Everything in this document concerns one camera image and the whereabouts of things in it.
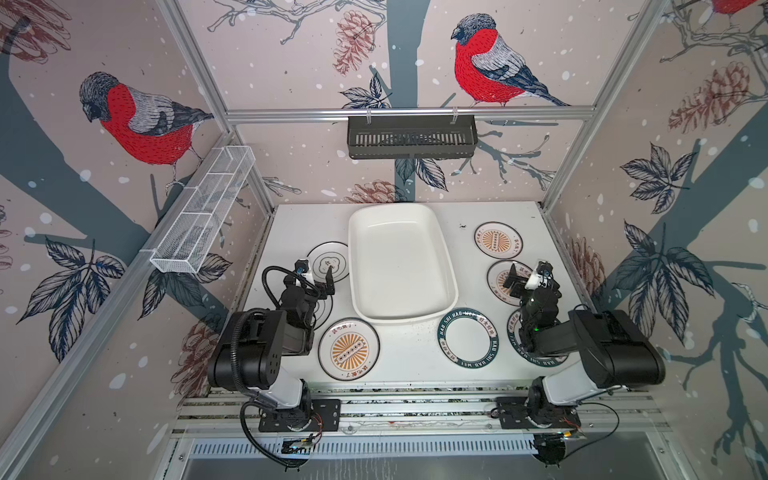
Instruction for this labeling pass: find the orange sunburst plate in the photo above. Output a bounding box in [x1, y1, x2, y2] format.
[317, 318, 381, 382]
[474, 222, 524, 260]
[486, 260, 532, 306]

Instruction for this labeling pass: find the green rim plate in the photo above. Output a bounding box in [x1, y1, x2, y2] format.
[506, 307, 570, 368]
[437, 308, 500, 369]

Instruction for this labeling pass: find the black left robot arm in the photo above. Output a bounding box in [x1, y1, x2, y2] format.
[206, 258, 341, 433]

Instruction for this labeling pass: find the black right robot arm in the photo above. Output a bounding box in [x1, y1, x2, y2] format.
[502, 261, 666, 428]

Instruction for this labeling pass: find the white plastic bin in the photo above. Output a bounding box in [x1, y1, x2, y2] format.
[348, 203, 459, 325]

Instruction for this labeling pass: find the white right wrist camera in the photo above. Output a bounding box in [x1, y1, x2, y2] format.
[525, 261, 554, 291]

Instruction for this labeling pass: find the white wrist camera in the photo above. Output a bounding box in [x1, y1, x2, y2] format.
[525, 261, 554, 291]
[294, 258, 314, 284]

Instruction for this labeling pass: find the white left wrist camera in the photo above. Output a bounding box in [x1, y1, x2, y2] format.
[294, 258, 314, 284]

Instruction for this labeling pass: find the black corrugated cable conduit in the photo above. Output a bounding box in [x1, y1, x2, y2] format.
[227, 307, 313, 469]

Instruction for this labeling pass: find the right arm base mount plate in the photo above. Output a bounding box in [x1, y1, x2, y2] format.
[495, 396, 581, 431]

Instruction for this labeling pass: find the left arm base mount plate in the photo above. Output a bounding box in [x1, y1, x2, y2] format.
[258, 399, 341, 433]

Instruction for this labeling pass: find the white mesh wall shelf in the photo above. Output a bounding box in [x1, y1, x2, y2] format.
[150, 145, 255, 274]

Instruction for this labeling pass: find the aluminium rail base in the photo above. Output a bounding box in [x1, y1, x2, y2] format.
[169, 384, 672, 437]

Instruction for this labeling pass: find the black wire wall basket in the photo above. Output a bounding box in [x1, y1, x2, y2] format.
[347, 115, 478, 160]

